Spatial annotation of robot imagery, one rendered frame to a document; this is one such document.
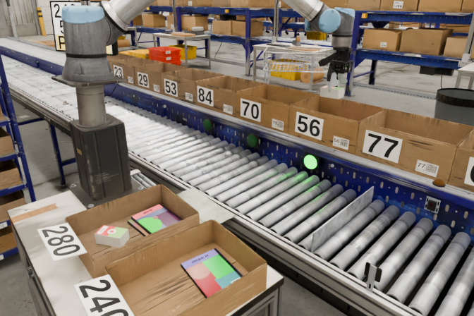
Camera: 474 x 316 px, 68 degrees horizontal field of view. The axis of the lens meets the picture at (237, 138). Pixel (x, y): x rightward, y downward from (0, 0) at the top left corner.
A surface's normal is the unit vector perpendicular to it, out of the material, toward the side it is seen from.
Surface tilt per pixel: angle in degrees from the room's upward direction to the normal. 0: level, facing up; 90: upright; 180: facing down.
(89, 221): 89
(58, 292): 0
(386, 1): 90
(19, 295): 0
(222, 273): 0
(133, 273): 89
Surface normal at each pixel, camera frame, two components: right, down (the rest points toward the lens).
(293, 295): 0.00, -0.93
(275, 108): -0.70, 0.26
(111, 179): 0.66, 0.28
